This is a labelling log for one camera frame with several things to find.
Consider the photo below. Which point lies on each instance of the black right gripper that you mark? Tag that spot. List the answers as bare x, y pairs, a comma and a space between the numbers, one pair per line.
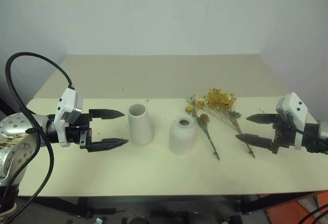
283, 135

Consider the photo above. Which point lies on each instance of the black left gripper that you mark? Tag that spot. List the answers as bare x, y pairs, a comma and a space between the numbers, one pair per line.
84, 127

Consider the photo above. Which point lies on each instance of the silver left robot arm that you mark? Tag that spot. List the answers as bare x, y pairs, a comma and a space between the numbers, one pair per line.
15, 142

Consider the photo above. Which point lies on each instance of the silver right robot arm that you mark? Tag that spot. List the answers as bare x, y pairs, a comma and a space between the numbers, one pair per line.
319, 137

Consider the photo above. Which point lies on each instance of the tall white cylinder vase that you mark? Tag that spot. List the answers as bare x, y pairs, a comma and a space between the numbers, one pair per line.
141, 129

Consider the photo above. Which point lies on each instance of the squat white narrow-neck vase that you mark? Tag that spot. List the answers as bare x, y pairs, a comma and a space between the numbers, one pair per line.
182, 138

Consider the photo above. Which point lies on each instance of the orange yellow dried flower bunch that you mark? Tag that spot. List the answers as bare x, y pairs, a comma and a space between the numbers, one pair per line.
220, 102

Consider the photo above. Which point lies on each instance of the mixed dried flower sprig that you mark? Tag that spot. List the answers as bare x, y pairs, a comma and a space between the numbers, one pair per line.
205, 129

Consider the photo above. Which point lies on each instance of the orange floor object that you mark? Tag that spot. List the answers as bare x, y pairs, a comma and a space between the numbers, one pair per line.
302, 208

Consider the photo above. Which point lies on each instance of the dark rounded shape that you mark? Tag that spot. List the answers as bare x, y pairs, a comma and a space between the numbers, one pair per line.
138, 220

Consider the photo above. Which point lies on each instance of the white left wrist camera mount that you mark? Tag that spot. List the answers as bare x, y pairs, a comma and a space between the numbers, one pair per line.
68, 101

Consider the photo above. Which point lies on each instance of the black table frame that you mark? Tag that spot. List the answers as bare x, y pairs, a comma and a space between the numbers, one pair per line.
77, 206

